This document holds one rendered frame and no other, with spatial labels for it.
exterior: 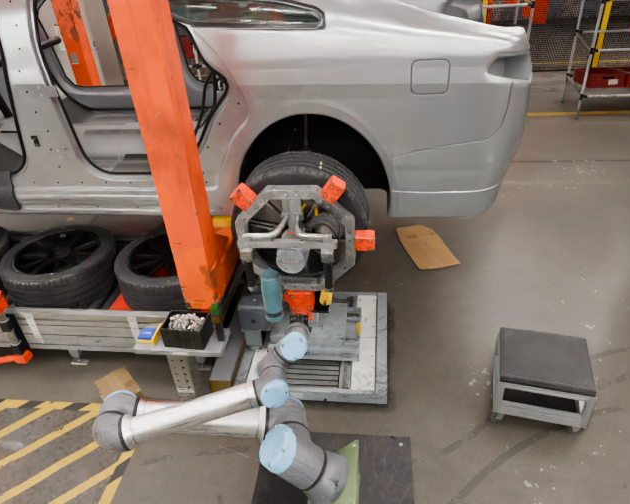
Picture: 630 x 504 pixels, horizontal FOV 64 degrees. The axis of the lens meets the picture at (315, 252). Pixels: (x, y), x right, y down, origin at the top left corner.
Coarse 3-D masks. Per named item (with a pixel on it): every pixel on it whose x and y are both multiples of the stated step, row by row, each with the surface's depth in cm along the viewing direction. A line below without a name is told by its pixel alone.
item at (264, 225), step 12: (312, 204) 233; (252, 228) 249; (264, 228) 266; (312, 228) 240; (264, 252) 255; (276, 252) 262; (312, 252) 269; (336, 252) 255; (276, 264) 254; (312, 264) 259; (300, 276) 254
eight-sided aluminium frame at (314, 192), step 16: (272, 192) 220; (288, 192) 219; (304, 192) 218; (320, 192) 219; (256, 208) 225; (336, 208) 221; (240, 224) 231; (352, 224) 224; (352, 240) 229; (352, 256) 233; (256, 272) 245; (336, 272) 240; (288, 288) 248; (304, 288) 247; (320, 288) 246
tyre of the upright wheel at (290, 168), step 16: (272, 160) 238; (288, 160) 231; (304, 160) 231; (320, 160) 234; (336, 160) 240; (256, 176) 231; (272, 176) 225; (288, 176) 224; (304, 176) 223; (320, 176) 223; (336, 176) 228; (352, 176) 241; (256, 192) 230; (352, 192) 228; (240, 208) 236; (352, 208) 229; (368, 208) 249; (368, 224) 240; (256, 256) 251
